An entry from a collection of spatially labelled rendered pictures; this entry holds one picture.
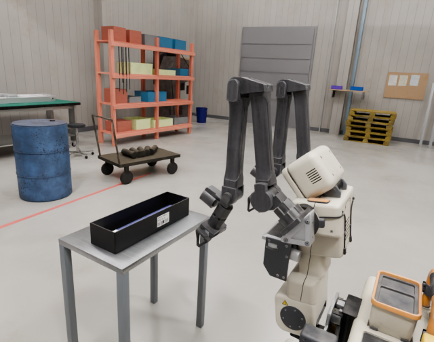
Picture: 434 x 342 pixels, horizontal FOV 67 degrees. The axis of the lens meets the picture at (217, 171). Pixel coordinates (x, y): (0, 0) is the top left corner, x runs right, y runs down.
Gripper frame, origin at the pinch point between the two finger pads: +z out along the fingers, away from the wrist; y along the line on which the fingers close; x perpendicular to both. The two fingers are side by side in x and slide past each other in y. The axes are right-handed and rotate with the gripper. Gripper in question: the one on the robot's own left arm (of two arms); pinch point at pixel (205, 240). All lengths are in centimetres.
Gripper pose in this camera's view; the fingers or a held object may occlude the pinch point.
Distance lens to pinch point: 133.0
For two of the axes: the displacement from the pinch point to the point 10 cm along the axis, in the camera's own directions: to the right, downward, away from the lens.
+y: -5.3, 2.0, -8.3
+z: -4.3, 7.8, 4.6
